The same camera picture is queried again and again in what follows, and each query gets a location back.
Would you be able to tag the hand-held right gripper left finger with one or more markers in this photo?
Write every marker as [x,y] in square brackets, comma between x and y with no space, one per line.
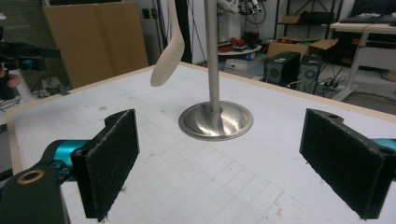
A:
[107,168]

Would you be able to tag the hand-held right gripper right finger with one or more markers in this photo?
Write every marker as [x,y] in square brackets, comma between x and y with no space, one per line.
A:
[342,161]

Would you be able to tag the metal stand with round base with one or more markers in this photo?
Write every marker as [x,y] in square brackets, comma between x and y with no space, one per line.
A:
[214,123]

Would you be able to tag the beige wooden spoon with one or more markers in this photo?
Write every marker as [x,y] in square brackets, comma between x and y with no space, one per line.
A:
[169,59]

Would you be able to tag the large cardboard sheet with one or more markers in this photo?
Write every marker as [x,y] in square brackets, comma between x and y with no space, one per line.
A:
[93,43]

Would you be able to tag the grey computer tower with fan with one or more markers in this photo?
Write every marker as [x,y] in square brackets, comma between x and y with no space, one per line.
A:
[309,74]

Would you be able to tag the black computer tower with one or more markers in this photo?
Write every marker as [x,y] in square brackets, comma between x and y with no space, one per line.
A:
[280,70]

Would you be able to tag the low open cardboard box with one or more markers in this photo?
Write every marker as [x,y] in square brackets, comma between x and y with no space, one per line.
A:
[295,46]

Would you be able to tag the wooden desk with white legs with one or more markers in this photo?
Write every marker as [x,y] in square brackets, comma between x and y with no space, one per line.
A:
[361,28]

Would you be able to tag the black keyboard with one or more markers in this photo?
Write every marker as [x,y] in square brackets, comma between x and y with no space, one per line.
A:
[367,19]

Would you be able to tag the black shelf rack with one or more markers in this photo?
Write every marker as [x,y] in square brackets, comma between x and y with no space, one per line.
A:
[308,18]

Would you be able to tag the round white table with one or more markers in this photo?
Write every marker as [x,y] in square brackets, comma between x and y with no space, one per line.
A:
[239,51]

